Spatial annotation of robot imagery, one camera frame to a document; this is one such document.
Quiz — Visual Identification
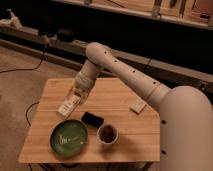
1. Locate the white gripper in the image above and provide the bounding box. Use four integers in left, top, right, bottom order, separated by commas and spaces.
68, 84, 91, 102

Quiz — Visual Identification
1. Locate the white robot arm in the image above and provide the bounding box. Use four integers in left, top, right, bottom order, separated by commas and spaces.
74, 42, 213, 171

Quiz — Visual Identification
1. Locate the green ceramic bowl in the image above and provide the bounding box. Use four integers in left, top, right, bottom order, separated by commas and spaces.
49, 119, 88, 158

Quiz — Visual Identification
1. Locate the black smartphone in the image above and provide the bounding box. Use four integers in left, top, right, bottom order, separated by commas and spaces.
81, 112, 104, 128

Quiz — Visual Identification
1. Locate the white cup with dark liquid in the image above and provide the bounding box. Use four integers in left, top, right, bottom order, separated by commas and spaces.
97, 124, 118, 145

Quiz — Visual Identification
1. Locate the black box on ledge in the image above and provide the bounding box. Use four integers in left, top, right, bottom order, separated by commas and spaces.
57, 29, 75, 42

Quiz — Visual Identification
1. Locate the small beige block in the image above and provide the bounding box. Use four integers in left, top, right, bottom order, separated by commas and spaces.
130, 100, 146, 114

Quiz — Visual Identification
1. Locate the white object on ledge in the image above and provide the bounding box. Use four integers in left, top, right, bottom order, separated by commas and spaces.
0, 9, 22, 29

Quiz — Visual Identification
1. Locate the black floor cable left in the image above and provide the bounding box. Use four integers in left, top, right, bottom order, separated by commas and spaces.
0, 46, 46, 74

